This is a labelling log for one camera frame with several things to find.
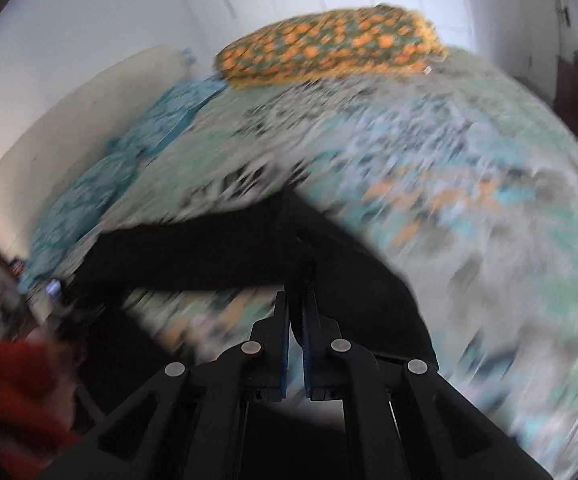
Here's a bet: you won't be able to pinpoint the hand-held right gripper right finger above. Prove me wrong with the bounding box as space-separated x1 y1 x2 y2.
301 290 554 480

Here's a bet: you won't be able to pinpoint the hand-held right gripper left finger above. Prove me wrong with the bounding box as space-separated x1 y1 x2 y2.
39 290 292 480

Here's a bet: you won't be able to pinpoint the black pants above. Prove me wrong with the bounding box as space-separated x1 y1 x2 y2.
69 187 440 376

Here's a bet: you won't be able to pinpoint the person's left forearm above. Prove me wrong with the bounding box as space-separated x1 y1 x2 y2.
0 337 77 466

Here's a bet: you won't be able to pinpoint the blue patterned pillows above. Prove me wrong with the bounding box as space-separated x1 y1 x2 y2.
0 44 190 266

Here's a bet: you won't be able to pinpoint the patterned bed sheet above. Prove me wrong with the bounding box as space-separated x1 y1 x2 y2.
19 50 578 461

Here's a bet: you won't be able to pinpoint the orange floral folded blanket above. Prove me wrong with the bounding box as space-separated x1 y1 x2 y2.
212 4 450 91

